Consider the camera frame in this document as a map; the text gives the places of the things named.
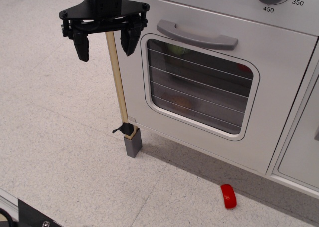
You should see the black metal base plate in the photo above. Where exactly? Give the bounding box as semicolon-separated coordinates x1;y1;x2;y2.
18;199;62;227

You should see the white toy kitchen cabinet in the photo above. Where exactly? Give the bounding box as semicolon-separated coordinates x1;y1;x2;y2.
109;0;319;200

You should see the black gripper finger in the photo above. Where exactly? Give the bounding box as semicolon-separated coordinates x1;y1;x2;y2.
120;19;141;56
73;30;89;62

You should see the black cable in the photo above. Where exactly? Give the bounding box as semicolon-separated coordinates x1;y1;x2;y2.
0;207;15;227

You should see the grey plastic foot cap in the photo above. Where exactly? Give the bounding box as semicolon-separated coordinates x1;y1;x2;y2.
124;129;143;158

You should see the wooden side post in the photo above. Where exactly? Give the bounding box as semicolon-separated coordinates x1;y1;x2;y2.
106;32;128;123

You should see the red plastic toy piece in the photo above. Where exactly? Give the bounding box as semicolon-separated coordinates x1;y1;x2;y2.
220;184;237;209

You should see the white toy oven door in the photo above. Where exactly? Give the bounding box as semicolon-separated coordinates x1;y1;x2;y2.
115;0;318;174

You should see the black tape strip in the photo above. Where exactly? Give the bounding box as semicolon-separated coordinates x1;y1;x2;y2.
112;122;134;136

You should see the white right cabinet door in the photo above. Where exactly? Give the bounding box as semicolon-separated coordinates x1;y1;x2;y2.
272;59;319;190

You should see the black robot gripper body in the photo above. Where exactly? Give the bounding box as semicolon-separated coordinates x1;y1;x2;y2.
59;0;150;38

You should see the grey oven door handle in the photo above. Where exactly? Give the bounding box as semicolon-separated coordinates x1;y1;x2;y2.
156;19;239;52

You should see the green toy food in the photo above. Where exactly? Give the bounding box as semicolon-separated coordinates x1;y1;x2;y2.
166;43;190;56

